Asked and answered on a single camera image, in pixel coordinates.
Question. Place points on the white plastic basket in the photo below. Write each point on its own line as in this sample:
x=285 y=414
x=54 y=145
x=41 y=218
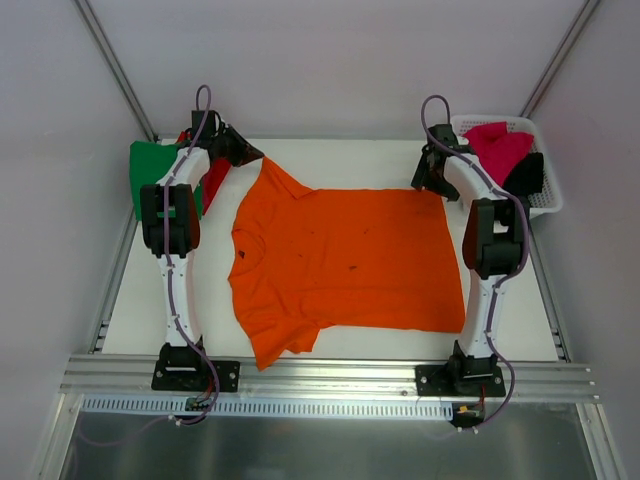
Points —
x=550 y=199

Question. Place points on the red folded t shirt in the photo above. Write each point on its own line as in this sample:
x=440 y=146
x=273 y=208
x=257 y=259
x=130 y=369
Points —
x=204 y=169

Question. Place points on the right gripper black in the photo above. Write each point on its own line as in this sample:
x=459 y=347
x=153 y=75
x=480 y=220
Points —
x=427 y=173

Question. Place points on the magenta t shirt in basket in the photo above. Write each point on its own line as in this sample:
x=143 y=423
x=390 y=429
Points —
x=498 y=149

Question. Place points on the black t shirt in basket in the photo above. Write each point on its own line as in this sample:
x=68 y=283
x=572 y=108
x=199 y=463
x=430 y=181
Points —
x=527 y=177

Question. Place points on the orange t shirt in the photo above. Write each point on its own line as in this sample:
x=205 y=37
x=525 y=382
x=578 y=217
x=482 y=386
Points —
x=311 y=259

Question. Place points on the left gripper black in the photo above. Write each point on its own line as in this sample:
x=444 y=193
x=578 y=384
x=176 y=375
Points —
x=239 y=150

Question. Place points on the aluminium mounting rail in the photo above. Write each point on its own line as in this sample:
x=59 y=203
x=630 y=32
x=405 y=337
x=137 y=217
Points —
x=545 y=382

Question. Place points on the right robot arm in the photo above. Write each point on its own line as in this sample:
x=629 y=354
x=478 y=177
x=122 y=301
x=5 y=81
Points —
x=495 y=249

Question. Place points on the white slotted cable duct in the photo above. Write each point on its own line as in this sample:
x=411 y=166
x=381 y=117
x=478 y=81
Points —
x=277 y=408

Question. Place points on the green folded t shirt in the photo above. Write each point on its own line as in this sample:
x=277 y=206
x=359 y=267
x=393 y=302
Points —
x=153 y=164

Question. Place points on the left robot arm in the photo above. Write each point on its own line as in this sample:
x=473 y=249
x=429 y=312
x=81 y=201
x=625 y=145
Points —
x=171 y=210

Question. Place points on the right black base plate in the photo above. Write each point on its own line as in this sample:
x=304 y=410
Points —
x=442 y=381

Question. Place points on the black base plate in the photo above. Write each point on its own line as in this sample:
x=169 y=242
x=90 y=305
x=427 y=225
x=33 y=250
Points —
x=442 y=381
x=196 y=376

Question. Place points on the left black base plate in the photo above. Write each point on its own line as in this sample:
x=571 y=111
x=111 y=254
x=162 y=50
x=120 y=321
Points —
x=196 y=376

